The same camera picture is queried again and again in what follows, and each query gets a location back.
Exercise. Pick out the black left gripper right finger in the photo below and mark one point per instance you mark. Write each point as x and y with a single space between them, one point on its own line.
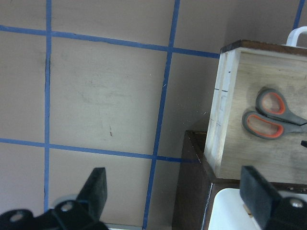
272 209

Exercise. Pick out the white plastic storage bin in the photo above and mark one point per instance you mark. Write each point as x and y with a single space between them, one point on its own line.
230 213

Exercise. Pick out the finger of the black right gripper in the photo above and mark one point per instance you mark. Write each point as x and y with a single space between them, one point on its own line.
304 143

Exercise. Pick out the light wood drawer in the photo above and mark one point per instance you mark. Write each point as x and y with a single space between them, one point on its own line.
245 68

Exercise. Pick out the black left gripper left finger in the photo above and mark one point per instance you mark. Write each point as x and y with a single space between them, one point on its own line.
83 213

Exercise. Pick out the dark brown drawer cabinet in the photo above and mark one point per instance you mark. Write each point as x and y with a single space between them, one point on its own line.
197 185

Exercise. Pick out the orange grey scissors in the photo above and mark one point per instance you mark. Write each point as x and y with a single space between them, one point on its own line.
272 119

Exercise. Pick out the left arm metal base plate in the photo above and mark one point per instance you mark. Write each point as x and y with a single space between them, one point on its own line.
122 227

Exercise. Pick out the white drawer handle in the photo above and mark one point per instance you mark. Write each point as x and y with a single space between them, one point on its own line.
294 36

